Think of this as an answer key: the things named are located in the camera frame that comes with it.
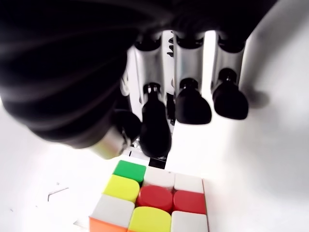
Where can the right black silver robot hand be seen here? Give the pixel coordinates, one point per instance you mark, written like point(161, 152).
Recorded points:
point(60, 72)

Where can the multicoloured Rubik's cube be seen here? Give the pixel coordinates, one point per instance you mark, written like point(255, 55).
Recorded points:
point(154, 200)

